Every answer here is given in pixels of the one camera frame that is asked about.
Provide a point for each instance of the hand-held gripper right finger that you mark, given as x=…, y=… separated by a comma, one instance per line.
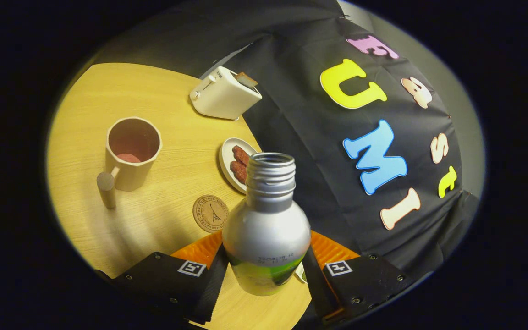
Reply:
x=316, y=284

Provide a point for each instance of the brown sausage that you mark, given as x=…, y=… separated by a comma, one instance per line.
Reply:
x=239, y=172
x=241, y=155

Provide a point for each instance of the black backdrop cloth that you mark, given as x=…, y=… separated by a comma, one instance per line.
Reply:
x=319, y=151

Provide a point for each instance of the wooden table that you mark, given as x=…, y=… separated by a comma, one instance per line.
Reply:
x=163, y=105

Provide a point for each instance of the small white plate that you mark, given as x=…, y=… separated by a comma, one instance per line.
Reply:
x=226, y=160

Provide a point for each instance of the silver juice bottle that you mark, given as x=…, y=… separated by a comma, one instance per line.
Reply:
x=266, y=229

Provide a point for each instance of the toast slice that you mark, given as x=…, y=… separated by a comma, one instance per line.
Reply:
x=245, y=79

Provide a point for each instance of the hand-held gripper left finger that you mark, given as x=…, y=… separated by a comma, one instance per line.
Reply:
x=211, y=288

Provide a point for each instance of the white toaster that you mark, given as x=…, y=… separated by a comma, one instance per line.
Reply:
x=222, y=98

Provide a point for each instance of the round cork coaster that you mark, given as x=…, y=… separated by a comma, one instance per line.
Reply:
x=209, y=213

